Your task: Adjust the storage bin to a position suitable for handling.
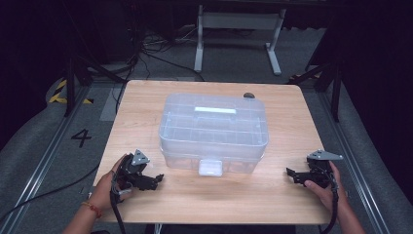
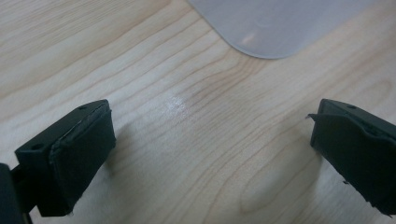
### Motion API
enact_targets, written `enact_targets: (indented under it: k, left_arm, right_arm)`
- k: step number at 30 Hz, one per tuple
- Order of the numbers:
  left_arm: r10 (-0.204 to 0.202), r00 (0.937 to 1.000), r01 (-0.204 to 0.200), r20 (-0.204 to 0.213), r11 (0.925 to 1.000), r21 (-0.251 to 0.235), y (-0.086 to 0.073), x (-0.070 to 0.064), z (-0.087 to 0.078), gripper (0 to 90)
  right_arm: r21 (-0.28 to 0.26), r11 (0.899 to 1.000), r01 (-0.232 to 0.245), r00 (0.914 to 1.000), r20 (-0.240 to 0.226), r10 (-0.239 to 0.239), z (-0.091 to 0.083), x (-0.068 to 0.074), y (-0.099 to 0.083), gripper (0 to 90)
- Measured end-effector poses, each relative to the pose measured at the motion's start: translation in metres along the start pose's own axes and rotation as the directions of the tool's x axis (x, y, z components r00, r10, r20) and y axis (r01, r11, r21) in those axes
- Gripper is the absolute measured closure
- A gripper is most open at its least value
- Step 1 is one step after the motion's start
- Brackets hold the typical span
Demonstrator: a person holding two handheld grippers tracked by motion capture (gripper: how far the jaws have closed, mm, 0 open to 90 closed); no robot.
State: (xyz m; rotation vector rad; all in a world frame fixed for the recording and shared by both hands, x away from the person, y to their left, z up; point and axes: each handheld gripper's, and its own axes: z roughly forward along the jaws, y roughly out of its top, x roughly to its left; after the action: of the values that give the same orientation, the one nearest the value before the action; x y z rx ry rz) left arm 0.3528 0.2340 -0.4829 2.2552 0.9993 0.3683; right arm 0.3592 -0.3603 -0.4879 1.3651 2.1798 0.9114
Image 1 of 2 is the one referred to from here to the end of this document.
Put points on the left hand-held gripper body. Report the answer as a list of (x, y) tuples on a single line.
[(133, 172)]

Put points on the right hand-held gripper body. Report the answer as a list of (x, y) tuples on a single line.
[(321, 172)]

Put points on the clear plastic storage box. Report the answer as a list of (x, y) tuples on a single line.
[(212, 130)]

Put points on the person's right hand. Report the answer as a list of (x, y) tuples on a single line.
[(334, 196)]

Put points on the person's left hand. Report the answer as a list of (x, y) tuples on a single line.
[(104, 195)]

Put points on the white table leg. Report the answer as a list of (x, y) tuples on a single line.
[(158, 229)]

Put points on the black tripod stand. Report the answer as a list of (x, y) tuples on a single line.
[(336, 94), (70, 84)]

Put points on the small dark round object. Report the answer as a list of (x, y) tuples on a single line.
[(249, 95)]

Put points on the yellow black floor tape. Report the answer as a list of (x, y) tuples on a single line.
[(58, 97)]

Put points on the metal floor rail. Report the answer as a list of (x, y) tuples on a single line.
[(39, 172), (354, 169)]

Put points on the white metal desk frame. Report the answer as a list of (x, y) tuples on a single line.
[(238, 20)]

